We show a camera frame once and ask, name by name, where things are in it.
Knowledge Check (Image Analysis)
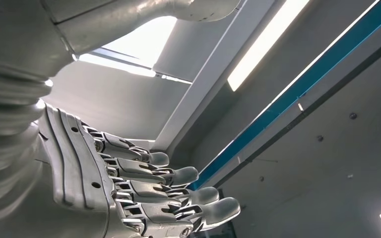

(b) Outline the dark ceiling rail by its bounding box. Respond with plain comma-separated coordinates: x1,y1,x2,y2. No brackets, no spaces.
212,31,381,189

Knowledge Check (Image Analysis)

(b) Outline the blue ceiling beam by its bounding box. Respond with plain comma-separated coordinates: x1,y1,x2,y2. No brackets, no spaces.
187,0,381,191

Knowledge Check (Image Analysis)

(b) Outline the long ceiling light strip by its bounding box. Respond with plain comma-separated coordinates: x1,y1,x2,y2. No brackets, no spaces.
226,0,311,93

